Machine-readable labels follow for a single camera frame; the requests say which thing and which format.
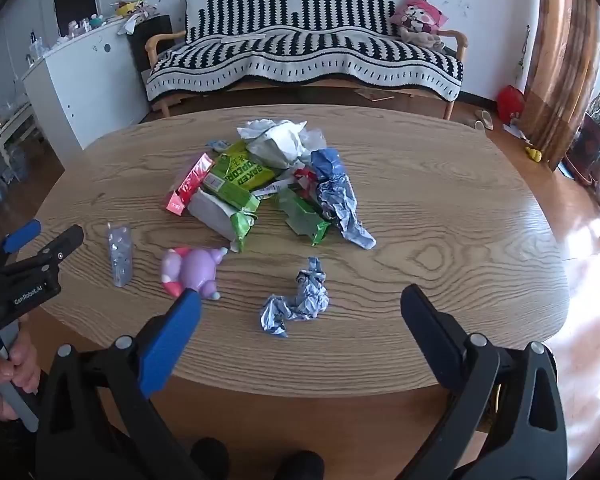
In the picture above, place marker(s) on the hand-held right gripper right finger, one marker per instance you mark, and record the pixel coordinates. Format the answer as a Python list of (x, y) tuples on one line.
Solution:
[(430, 330)]

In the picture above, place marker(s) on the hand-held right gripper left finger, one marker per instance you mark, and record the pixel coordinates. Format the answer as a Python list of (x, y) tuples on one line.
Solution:
[(172, 345)]

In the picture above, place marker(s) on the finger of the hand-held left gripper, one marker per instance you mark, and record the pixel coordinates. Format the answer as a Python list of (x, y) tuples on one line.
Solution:
[(22, 236), (62, 242)]

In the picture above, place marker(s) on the person's left hand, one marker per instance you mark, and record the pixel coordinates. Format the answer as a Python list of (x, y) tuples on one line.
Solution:
[(25, 365)]

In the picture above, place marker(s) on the silver blister pack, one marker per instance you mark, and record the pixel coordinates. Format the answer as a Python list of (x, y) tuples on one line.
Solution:
[(120, 255)]

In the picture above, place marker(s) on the purple toy figure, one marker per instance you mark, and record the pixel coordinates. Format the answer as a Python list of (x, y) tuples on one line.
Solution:
[(195, 270)]

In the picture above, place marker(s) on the white shelf rack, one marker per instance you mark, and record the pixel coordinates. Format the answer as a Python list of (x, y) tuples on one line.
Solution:
[(10, 130)]

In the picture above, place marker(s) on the small crumpled blue silver wrapper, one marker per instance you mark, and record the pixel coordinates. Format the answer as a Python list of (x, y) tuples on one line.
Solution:
[(300, 305)]

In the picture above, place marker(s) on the red snack packet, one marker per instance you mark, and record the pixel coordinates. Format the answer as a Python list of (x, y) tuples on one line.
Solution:
[(187, 185)]

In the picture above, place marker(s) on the white cabinet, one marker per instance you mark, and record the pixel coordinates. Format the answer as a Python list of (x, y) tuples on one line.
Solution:
[(90, 90)]

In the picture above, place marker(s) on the large blue silver wrapper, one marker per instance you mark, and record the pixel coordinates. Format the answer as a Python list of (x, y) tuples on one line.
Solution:
[(337, 195)]

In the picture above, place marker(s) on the green wrapper piece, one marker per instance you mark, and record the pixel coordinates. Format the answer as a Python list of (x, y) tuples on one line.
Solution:
[(302, 215)]

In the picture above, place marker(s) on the blue gold wrapper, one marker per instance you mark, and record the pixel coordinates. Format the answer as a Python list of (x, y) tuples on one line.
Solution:
[(219, 146)]

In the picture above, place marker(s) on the green popcorn bag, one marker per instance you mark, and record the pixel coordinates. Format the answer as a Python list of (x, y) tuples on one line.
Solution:
[(245, 175)]

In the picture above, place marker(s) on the red white wrapper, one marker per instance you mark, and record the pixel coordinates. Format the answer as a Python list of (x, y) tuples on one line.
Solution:
[(302, 177)]

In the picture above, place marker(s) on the yellow toy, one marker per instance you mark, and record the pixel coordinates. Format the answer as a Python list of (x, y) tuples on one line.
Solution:
[(532, 154)]

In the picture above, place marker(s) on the beige slipper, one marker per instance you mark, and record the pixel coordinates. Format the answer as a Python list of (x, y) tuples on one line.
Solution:
[(486, 118), (479, 124)]

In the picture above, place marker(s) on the clear plastic bag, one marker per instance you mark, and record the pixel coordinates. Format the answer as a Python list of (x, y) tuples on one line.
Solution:
[(314, 140)]

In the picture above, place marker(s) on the children's tricycle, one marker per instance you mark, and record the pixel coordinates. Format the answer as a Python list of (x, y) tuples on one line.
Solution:
[(595, 180)]

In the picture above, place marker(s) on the white crumpled plastic bag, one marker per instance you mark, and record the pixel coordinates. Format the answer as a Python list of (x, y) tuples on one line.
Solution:
[(275, 145)]

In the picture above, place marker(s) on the red bag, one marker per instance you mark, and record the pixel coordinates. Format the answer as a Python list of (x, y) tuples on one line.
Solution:
[(510, 102)]

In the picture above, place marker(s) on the cardboard piece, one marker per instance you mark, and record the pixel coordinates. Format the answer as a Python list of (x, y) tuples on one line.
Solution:
[(375, 94)]

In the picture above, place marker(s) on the colourful clutter pile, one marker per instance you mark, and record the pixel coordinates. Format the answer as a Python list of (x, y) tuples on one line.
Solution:
[(130, 9)]

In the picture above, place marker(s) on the beige plush toy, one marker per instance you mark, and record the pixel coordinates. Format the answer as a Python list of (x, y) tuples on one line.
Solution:
[(422, 37)]

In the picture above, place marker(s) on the wooden sofa with striped blanket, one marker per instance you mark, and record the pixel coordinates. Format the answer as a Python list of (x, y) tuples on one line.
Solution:
[(305, 60)]

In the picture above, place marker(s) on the brown curtain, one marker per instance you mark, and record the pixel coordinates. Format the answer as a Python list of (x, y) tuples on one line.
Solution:
[(555, 60)]

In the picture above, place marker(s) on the pink cartoon cushion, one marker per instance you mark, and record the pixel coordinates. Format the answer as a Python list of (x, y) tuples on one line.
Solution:
[(420, 14)]

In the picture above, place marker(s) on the wooden sofa frame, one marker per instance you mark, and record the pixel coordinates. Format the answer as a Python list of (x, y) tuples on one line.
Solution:
[(164, 38)]

